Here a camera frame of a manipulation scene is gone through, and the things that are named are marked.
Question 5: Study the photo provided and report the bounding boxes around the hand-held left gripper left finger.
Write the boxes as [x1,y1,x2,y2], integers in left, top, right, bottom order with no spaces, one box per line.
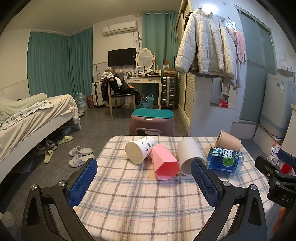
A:
[21,158,99,241]

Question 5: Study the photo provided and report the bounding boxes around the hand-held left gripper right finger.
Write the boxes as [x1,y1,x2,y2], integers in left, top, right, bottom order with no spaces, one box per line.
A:
[190,158,274,241]

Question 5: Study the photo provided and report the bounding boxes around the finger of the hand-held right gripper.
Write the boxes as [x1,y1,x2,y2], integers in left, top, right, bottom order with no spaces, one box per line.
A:
[277,149,296,164]
[255,156,281,179]

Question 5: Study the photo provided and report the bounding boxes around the blue plastic bottle green label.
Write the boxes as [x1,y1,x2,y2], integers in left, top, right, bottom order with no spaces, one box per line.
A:
[206,146,244,172]

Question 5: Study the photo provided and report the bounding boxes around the plain white cup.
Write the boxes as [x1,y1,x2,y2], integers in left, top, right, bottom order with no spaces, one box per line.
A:
[177,138,206,176]

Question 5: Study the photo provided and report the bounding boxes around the brown paper cup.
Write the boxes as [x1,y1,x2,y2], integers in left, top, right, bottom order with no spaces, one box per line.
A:
[214,130,242,151]

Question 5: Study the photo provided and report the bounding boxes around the pink faceted cup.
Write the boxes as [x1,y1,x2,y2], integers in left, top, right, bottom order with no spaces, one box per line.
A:
[151,144,180,181]

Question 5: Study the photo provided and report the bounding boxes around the white cup with green print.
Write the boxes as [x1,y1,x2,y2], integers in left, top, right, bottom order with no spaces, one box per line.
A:
[125,136,157,164]

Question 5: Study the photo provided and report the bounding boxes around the pink white packet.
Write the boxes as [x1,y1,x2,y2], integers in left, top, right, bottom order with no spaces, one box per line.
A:
[267,142,284,165]

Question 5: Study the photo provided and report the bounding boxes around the white slipper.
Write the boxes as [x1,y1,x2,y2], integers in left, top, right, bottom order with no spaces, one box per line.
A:
[69,154,96,168]
[69,146,93,156]

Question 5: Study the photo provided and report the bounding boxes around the white washing machine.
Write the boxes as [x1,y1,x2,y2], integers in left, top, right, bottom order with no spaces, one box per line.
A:
[259,74,296,139]

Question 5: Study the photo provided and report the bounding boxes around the grey sneakers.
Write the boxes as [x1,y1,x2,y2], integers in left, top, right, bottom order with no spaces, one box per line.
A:
[32,139,56,156]

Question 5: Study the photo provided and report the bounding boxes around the plaid tablecloth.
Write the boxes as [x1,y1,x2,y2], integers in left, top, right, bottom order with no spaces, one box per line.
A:
[73,135,275,241]

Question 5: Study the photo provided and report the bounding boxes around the dark cloth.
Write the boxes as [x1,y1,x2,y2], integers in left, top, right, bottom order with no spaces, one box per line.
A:
[16,154,35,174]

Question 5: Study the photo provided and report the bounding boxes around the bed with beige sheet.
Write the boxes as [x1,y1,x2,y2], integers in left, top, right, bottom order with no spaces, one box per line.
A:
[0,93,82,163]

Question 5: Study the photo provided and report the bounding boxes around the pink plastic stool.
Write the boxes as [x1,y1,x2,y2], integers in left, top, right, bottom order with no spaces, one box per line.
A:
[134,127,162,137]

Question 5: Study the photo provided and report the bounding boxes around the purple plastic stool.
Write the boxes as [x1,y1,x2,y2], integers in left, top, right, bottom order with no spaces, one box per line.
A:
[130,111,175,136]

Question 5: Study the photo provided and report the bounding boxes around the clear water jug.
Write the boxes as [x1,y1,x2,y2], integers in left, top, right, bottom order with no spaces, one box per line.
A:
[75,92,88,111]

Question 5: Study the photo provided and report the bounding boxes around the teal stool cushion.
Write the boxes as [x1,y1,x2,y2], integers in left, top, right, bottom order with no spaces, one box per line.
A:
[132,108,174,120]

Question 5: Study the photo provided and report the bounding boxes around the patterned white cloth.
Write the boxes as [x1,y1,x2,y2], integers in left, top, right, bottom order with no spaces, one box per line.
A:
[2,100,54,129]

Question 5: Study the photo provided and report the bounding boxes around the cream wardrobe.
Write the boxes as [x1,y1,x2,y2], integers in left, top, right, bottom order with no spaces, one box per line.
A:
[176,0,197,135]

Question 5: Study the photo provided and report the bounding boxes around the cream suitcase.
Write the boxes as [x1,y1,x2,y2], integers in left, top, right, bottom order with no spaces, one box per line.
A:
[91,81,105,107]

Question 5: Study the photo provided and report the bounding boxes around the wooden chair with dark seat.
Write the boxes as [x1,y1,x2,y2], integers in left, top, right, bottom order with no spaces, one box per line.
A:
[107,79,137,121]

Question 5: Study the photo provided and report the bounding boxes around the silver suitcase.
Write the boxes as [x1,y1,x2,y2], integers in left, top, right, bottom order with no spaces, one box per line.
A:
[161,76,178,110]

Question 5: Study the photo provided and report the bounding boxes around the frosted glass door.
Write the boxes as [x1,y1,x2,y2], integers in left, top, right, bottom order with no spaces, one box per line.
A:
[235,5,277,126]

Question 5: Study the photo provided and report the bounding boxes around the blue plastic basket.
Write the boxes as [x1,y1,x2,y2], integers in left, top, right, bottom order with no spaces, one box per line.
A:
[139,94,154,109]

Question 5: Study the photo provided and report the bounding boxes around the pale green blanket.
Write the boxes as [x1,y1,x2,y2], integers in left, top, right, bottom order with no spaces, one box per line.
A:
[0,93,48,122]

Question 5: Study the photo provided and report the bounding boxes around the pile of clothes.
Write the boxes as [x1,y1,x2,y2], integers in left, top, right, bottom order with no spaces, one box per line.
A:
[102,72,133,102]

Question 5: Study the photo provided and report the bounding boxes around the white dressing table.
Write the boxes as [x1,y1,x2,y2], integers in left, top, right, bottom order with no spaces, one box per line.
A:
[126,75,162,110]

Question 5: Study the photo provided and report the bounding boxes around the pink garment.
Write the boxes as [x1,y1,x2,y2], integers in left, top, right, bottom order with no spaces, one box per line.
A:
[225,27,245,62]

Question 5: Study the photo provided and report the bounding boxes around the wide green curtain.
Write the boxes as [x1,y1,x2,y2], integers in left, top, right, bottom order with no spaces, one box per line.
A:
[27,30,70,102]

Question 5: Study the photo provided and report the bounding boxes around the cardboard box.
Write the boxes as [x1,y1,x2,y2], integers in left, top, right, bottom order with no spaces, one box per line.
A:
[163,61,176,77]

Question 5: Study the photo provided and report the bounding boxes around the narrow green curtain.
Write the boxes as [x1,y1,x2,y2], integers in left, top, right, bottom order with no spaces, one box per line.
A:
[68,27,93,95]

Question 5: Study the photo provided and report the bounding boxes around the black television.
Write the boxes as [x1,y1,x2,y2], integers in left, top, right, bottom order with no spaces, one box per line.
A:
[108,48,137,67]

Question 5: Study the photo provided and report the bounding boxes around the white puffer jacket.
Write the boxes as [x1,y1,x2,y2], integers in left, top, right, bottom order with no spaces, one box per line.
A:
[174,8,237,80]

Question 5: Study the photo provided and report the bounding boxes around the oval vanity mirror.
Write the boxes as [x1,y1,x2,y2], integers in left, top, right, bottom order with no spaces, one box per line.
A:
[136,48,156,69]

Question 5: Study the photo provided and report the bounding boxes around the teal curtain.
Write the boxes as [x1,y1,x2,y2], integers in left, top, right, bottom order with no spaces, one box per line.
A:
[142,11,178,77]

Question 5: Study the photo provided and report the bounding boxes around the white air conditioner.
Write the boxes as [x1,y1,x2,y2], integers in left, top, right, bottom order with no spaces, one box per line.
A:
[103,20,138,36]

